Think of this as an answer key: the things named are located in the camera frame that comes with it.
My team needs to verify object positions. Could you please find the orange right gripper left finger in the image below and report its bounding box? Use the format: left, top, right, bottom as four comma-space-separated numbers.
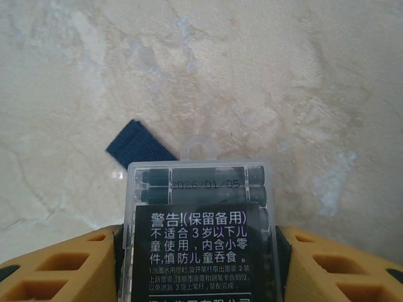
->
0, 225, 127, 302

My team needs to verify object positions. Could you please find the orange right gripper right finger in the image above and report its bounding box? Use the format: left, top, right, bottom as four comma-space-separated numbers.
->
275, 225, 403, 302

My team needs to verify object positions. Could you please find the clear ink cartridge box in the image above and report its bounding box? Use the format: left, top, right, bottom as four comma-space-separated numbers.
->
124, 135, 278, 302

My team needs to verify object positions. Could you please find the navy blue backpack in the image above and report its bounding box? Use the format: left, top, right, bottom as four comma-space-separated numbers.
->
105, 118, 177, 169

